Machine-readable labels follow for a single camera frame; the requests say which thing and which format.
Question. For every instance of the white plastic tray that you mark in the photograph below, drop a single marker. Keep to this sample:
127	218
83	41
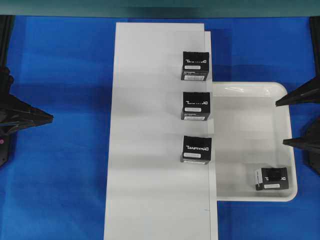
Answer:
249	130

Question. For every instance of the black right frame rail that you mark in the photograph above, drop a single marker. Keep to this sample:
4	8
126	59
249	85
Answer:
314	25

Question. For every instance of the black dynamixel box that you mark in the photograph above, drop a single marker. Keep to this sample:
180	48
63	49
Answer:
196	150
271	179
196	106
195	66

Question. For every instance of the blue table cloth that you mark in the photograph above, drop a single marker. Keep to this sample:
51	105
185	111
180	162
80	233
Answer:
54	185

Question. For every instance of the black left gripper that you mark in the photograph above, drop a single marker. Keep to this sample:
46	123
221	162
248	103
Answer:
11	105

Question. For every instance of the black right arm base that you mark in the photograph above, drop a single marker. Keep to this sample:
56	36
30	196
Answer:
312	153

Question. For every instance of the black frame rail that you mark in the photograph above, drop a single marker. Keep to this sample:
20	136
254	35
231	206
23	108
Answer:
6	27
314	25

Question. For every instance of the white base board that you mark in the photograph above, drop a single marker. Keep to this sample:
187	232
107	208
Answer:
150	193

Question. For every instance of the black left frame rail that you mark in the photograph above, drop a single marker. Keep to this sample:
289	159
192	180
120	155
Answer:
6	27

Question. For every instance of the black Dynamixel box in tray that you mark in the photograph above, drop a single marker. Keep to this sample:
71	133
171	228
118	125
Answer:
271	179

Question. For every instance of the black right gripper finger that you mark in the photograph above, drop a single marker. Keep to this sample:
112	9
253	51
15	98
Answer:
306	93
305	143

